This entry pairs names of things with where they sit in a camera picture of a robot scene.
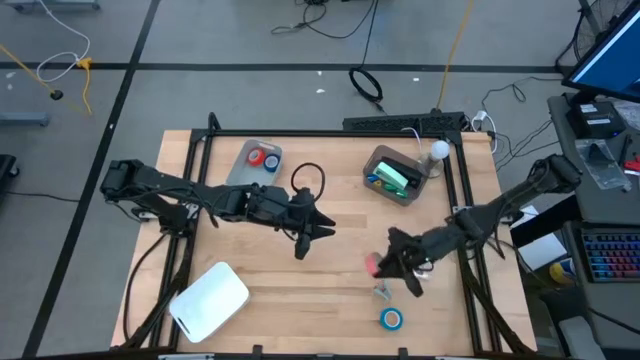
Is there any light grey plastic bin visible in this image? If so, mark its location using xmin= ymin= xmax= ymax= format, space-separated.
xmin=225 ymin=138 xmax=285 ymax=187

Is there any large black stapler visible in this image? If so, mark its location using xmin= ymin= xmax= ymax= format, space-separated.
xmin=382 ymin=156 xmax=426 ymax=189

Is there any mint green stapler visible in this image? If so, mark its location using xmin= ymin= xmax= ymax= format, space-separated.
xmin=372 ymin=160 xmax=410 ymax=190

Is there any table lamp white globe bulb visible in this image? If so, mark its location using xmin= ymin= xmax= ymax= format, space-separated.
xmin=417 ymin=139 xmax=451 ymax=180

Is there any backlit keyboard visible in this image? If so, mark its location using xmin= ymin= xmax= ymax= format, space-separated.
xmin=579 ymin=230 xmax=640 ymax=284

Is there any grey equipment cart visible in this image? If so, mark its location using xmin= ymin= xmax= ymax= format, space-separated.
xmin=547 ymin=92 xmax=640 ymax=226

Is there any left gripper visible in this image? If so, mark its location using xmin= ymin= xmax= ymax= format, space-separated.
xmin=244 ymin=183 xmax=338 ymax=261

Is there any grey furniture foot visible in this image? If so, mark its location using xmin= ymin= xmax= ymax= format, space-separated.
xmin=0 ymin=110 xmax=50 ymax=127

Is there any black mini computer box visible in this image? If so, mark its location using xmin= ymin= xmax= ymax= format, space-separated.
xmin=566 ymin=101 xmax=626 ymax=140

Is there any smoky translucent plastic bin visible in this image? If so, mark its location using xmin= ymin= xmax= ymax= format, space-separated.
xmin=362 ymin=144 xmax=430 ymax=207

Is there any black perforated metal bar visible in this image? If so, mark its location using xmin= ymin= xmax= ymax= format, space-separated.
xmin=342 ymin=110 xmax=467 ymax=135

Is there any black aluminium table frame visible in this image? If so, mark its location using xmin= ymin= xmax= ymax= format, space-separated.
xmin=119 ymin=112 xmax=539 ymax=360

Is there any yellow hanging cable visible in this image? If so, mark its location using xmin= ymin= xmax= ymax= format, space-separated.
xmin=435 ymin=0 xmax=476 ymax=112
xmin=0 ymin=43 xmax=96 ymax=119

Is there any black coiled floor cable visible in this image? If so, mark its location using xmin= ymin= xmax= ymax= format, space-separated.
xmin=348 ymin=67 xmax=385 ymax=112

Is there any light blue tape roll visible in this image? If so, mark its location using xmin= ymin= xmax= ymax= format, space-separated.
xmin=379 ymin=307 xmax=404 ymax=332

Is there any clear plastic bag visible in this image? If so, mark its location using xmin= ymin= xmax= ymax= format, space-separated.
xmin=574 ymin=138 xmax=632 ymax=192

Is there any black computer monitor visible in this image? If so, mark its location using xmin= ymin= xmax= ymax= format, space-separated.
xmin=562 ymin=2 xmax=640 ymax=104

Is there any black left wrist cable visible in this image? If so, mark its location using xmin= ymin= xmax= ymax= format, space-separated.
xmin=290 ymin=162 xmax=326 ymax=201

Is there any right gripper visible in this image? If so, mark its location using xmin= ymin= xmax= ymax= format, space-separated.
xmin=374 ymin=227 xmax=444 ymax=299

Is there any black floor fan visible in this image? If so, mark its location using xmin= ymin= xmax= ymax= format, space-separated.
xmin=554 ymin=0 xmax=636 ymax=76

